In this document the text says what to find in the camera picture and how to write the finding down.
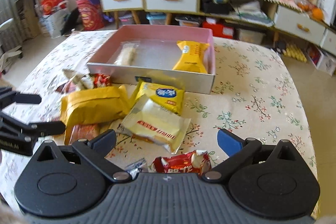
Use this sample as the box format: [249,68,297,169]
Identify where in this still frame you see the red white candy packet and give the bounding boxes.
[152,150,212,176]

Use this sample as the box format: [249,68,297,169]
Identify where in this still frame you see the large yellow snack bag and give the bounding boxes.
[60,85,130,127]

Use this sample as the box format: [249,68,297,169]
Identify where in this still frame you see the red small snack packet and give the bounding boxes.
[55,69,112,94]

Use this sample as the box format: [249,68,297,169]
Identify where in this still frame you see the yellow blue-label snack packet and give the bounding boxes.
[130,81,185,115]

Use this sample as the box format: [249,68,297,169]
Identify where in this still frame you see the yellow cake snack packet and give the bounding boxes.
[173,40,210,74]

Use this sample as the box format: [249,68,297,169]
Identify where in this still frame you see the clear biscuit bar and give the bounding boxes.
[114,42,139,66]

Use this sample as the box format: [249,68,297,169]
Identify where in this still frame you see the orange brown snack packet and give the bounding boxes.
[64,124,100,145]

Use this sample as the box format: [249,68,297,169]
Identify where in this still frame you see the floral tablecloth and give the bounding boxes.
[0,29,321,219]

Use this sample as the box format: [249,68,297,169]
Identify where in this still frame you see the white paper shopping bag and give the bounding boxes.
[41,0,70,38]

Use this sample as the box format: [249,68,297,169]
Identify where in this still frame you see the pink cardboard box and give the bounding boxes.
[87,25,216,94]

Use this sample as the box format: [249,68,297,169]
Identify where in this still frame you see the red patterned gift bag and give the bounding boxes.
[76,0,105,31]

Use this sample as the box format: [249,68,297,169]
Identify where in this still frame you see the red cardboard box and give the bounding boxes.
[202,21,234,39]

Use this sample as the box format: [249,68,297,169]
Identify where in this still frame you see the blue lid plastic bin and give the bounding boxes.
[146,12,166,25]

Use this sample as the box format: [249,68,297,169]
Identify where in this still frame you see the black storage bag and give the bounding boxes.
[200,0,235,15]

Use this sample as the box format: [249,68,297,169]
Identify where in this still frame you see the orange fruit lower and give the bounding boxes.
[311,7,324,21]

